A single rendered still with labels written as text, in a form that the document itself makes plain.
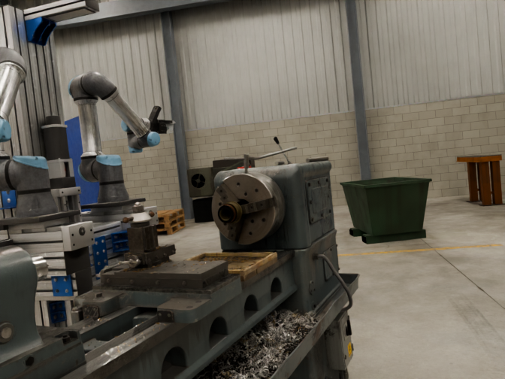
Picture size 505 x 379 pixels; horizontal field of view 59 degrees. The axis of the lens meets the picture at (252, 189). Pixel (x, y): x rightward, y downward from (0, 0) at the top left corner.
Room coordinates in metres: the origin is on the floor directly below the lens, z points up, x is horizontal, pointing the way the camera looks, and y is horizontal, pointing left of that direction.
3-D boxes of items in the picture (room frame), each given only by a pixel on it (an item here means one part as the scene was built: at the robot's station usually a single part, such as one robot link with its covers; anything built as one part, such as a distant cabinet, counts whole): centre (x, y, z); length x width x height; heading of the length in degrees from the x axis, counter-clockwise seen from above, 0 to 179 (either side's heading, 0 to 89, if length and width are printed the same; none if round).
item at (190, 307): (1.39, 0.34, 0.90); 0.47 x 0.30 x 0.06; 64
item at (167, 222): (9.94, 2.14, 0.22); 1.25 x 0.86 x 0.44; 173
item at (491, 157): (9.55, -4.89, 0.50); 1.61 x 0.44 x 1.00; 170
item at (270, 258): (1.75, 0.15, 0.89); 0.36 x 0.30 x 0.04; 64
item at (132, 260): (1.49, 0.37, 0.99); 0.20 x 0.10 x 0.05; 154
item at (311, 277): (2.36, -0.13, 0.43); 0.60 x 0.48 x 0.86; 154
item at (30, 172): (1.71, 0.84, 1.33); 0.13 x 0.12 x 0.14; 93
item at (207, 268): (1.44, 0.33, 0.95); 0.43 x 0.17 x 0.05; 64
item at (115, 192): (2.18, 0.69, 1.21); 0.15 x 0.15 x 0.10
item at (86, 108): (2.26, 0.79, 1.54); 0.15 x 0.12 x 0.55; 51
